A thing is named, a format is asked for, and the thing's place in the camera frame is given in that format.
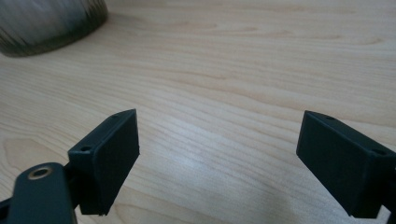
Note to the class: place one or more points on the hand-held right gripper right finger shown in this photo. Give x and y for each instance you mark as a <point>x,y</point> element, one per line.
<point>339,165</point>

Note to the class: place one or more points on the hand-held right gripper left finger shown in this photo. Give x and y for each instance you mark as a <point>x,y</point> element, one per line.
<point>106,161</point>

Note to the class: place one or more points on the brown ribbed trash bin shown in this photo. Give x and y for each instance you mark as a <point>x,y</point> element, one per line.
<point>46,25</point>

